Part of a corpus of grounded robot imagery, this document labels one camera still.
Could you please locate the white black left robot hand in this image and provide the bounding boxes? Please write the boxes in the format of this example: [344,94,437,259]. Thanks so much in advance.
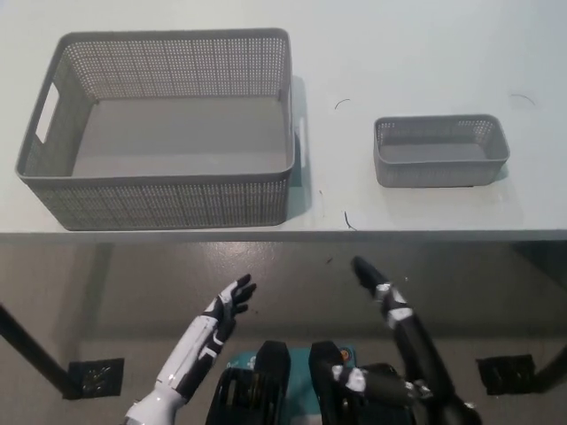
[154,273,259,402]

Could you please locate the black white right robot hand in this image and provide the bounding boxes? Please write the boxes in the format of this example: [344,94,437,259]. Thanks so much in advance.
[330,255,462,405]

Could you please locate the small grey perforated basket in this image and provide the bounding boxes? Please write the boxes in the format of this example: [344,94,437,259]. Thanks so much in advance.
[373,113,511,189]

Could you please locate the black robot legs with teal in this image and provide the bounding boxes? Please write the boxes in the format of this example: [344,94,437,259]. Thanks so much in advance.
[215,338,420,425]

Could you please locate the black floor foot plate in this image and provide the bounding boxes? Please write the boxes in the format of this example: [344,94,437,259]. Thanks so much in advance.
[67,356,126,400]
[475,353,538,396]

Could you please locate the large grey perforated basket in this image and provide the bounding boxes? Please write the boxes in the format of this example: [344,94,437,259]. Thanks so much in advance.
[14,27,311,232]

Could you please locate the black slanted table leg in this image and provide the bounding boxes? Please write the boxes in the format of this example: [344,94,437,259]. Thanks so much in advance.
[0,303,76,399]

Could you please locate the thin faint wire scrap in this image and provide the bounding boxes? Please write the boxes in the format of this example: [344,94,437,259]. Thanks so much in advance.
[509,91,538,108]

